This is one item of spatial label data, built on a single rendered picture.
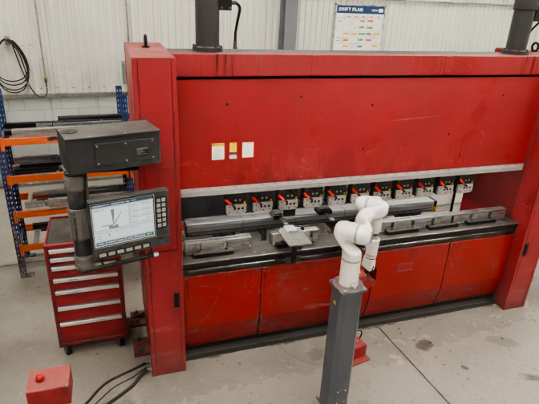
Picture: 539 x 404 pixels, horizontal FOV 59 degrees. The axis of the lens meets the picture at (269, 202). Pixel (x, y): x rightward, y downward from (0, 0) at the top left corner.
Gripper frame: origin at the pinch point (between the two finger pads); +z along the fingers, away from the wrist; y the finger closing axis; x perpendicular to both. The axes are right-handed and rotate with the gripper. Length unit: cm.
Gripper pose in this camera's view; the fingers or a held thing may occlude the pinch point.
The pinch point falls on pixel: (366, 272)
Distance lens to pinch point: 374.9
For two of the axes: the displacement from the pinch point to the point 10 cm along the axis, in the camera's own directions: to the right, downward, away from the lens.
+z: -0.9, 8.8, 4.6
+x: 8.7, -1.6, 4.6
